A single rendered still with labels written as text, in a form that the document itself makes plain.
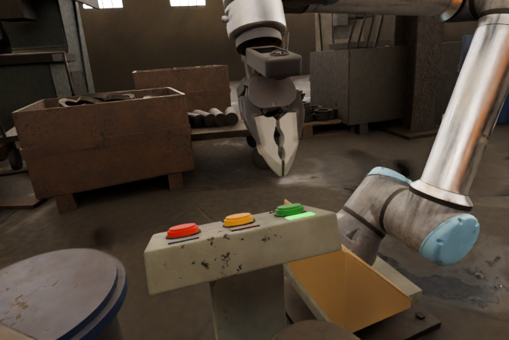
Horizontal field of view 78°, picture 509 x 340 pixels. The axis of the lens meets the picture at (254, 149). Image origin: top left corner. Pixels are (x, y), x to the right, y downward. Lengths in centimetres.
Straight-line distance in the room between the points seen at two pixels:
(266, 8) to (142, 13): 1124
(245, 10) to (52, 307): 58
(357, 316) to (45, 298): 69
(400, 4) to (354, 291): 70
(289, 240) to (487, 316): 98
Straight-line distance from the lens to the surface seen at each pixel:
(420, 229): 91
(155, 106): 202
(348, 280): 85
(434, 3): 97
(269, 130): 45
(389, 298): 98
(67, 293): 71
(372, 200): 101
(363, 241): 100
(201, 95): 362
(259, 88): 45
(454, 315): 127
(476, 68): 93
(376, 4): 84
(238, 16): 49
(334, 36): 581
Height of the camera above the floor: 82
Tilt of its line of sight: 16 degrees down
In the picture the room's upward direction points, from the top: 4 degrees counter-clockwise
